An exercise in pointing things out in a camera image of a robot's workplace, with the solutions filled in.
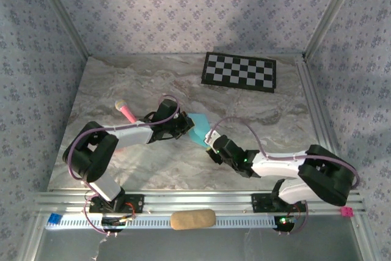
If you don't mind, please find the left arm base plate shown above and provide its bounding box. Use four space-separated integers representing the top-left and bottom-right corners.
88 193 145 215

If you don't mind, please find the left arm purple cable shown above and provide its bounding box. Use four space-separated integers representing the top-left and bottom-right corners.
62 95 181 237

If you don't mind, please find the black white checkerboard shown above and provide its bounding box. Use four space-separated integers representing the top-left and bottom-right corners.
200 51 277 94

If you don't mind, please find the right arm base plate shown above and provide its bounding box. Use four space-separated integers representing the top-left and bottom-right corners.
250 193 308 213

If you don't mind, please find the tan oblong sponge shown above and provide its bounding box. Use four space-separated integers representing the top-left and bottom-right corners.
170 208 217 231

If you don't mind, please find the aluminium corner post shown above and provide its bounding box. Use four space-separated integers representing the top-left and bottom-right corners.
30 0 90 59
303 0 365 60

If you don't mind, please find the aluminium side rail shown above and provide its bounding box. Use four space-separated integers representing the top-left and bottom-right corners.
295 56 348 190

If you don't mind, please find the light blue cloth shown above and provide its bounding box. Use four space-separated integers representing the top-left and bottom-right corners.
186 113 211 149

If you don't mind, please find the pink toy microphone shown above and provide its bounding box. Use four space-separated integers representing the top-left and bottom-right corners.
114 99 137 123

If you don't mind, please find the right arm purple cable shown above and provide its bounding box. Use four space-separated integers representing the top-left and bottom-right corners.
207 116 360 237

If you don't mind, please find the white slotted cable duct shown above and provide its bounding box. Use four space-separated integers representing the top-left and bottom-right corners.
45 213 277 230

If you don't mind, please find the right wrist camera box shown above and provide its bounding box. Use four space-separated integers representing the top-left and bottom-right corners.
204 130 221 145

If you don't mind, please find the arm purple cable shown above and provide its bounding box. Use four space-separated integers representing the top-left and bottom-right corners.
62 95 181 237
207 116 360 237

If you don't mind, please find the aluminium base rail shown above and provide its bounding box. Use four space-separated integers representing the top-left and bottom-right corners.
32 189 367 216

